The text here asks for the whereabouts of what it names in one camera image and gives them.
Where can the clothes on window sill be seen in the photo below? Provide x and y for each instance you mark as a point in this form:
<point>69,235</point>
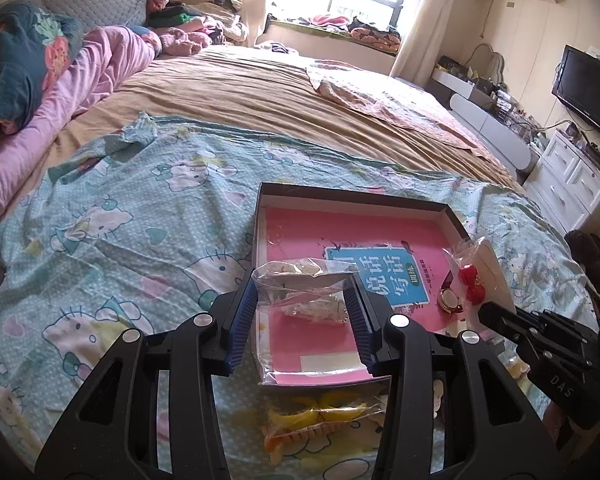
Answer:
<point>385,40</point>

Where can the dark floral pillow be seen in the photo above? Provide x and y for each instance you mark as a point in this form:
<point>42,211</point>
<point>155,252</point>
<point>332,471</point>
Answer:
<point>36,47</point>

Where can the dark cardboard box tray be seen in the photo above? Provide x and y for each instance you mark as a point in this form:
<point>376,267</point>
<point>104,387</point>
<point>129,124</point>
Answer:
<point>291,195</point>

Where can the grey white dresser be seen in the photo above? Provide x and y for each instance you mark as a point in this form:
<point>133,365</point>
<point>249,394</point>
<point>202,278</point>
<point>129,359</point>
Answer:
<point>472,108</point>

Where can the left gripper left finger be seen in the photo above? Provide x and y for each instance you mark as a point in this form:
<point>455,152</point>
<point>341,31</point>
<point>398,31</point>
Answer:
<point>147,411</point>

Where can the right cream curtain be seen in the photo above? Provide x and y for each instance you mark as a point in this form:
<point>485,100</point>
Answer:
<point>419,50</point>

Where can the bagged yellow hair clips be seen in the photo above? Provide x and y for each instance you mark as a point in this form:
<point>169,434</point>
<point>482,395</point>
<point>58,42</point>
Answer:
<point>294,422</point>

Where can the bagged red earrings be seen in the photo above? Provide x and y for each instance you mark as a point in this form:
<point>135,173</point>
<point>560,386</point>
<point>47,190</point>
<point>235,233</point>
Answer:
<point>476,268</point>

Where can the pink floral blanket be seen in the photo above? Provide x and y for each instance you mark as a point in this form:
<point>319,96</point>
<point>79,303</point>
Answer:
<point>392,101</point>

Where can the dark red wristwatch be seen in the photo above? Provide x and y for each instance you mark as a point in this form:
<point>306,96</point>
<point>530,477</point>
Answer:
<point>449,298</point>

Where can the pink quilt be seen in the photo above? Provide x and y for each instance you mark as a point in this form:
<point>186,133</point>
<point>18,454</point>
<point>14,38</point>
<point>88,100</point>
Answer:
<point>109,56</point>

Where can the black television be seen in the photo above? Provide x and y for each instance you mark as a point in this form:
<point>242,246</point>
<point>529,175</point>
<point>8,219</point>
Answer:
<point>577,84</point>

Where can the vanity mirror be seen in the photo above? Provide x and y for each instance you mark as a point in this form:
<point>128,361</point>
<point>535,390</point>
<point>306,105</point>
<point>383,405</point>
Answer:
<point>486,63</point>

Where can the Hello Kitty bed sheet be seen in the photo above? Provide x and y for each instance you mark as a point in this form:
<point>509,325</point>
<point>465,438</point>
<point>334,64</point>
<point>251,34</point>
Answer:
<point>146,226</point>

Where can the grey padded headboard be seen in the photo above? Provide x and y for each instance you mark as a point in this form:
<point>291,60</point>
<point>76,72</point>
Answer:
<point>94,13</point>

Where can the clothes pile on bed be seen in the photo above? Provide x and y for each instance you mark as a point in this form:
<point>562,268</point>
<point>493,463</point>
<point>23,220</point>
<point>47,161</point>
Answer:
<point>186,29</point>

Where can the white drawer cabinet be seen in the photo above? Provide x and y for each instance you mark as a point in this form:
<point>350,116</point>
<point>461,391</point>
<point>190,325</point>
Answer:
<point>565,184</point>

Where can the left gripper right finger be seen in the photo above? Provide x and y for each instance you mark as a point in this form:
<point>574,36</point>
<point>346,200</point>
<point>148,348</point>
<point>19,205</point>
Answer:
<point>453,410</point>

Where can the tan bed sheet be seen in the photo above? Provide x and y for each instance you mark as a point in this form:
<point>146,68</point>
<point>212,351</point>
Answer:
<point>266,92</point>

